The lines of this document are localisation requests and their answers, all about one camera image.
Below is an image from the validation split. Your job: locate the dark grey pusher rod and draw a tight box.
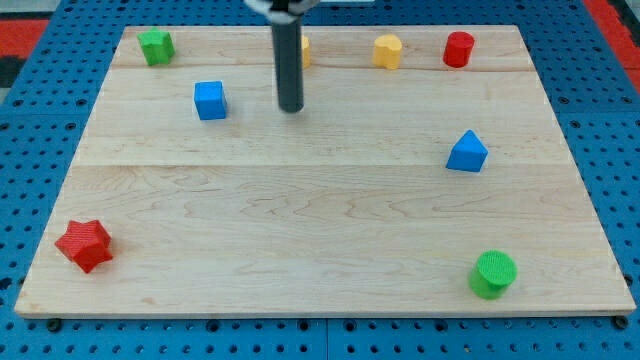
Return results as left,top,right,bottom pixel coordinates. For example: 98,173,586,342
271,17,304,113

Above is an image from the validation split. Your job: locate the green cylinder block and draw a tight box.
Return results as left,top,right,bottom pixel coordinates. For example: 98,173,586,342
468,249,518,300

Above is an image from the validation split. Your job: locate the blue cube block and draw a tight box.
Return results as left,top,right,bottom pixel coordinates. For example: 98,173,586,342
194,81,227,121

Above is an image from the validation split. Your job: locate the green star block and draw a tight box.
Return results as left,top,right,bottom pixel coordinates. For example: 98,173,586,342
137,27,175,66

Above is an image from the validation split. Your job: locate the red cylinder block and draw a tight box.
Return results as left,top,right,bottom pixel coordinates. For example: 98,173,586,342
443,31,475,68

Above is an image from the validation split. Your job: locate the yellow block behind rod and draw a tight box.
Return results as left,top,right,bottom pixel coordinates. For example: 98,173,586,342
301,36,312,69

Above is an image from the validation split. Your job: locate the red star block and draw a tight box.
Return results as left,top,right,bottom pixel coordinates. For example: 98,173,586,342
55,220,113,273

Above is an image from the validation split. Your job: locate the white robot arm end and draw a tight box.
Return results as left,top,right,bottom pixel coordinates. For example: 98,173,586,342
244,0,320,25

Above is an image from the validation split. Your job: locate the blue triangle block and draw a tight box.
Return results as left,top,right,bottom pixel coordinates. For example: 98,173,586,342
446,129,489,173

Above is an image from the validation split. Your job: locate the yellow heart block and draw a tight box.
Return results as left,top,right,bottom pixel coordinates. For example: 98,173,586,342
372,34,403,70

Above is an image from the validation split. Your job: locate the light wooden board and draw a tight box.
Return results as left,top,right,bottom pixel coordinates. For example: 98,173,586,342
15,25,636,319

